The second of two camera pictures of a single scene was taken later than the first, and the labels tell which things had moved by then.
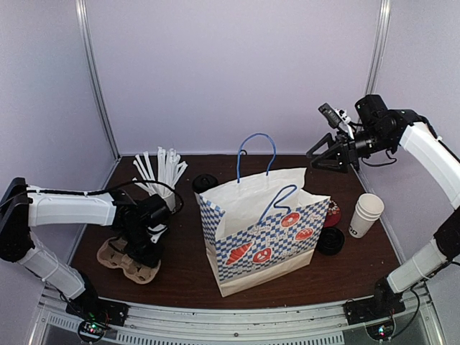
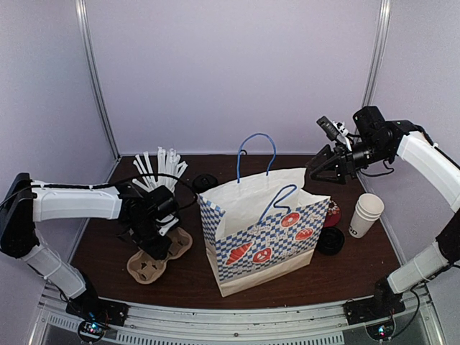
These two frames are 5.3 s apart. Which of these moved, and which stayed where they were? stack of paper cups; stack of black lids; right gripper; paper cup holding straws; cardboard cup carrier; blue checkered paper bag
Moved: right gripper; cardboard cup carrier
Stayed: paper cup holding straws; stack of black lids; blue checkered paper bag; stack of paper cups
